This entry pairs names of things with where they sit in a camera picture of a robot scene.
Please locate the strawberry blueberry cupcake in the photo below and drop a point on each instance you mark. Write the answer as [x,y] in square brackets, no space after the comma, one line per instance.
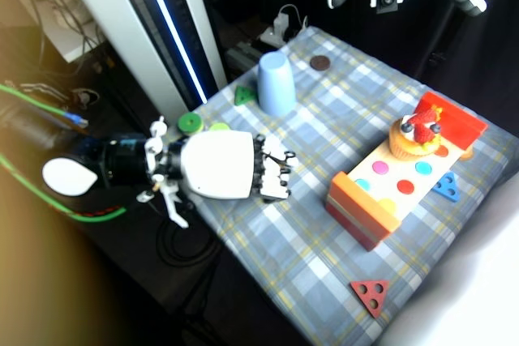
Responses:
[407,145]

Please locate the toy wooden bed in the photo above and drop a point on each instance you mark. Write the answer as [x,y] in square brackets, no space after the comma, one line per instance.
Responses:
[357,204]

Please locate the green sandwich cookie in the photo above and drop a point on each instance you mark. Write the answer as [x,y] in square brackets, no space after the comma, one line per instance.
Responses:
[219,126]

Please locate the green triangle block with holes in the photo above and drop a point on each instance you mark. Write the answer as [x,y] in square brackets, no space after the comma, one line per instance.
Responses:
[244,96]

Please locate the blue plaid tablecloth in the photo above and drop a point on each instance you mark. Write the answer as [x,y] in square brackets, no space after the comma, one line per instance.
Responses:
[284,220]

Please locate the blue plastic cup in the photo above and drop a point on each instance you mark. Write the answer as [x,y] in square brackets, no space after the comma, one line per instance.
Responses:
[275,82]

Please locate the brown sandwich cookie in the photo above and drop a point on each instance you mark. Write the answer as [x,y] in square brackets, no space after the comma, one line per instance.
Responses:
[320,62]

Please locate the teal round peg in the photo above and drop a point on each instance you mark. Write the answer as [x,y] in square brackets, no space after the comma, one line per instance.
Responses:
[363,184]

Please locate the white power adapter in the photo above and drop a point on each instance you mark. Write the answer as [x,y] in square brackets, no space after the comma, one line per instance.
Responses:
[280,26]

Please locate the pink round peg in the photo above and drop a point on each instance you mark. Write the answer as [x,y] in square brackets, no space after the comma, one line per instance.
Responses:
[380,167]

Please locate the red round peg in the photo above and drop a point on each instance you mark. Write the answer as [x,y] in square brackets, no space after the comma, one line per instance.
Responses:
[405,186]
[442,151]

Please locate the yellow round peg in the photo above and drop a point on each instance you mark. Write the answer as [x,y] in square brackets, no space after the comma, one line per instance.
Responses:
[387,204]

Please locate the white column with blue strip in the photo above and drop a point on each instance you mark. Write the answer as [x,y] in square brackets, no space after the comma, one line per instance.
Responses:
[121,18]

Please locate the blue round peg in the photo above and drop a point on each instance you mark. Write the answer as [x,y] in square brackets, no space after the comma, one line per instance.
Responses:
[423,167]

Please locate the red triangle block with holes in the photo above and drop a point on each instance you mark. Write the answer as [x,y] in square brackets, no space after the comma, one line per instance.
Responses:
[370,299]

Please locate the blue triangle block with holes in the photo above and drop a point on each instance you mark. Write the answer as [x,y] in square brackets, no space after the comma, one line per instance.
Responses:
[450,194]

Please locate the grey metal bracket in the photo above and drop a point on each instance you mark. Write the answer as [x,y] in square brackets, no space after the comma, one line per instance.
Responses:
[243,56]

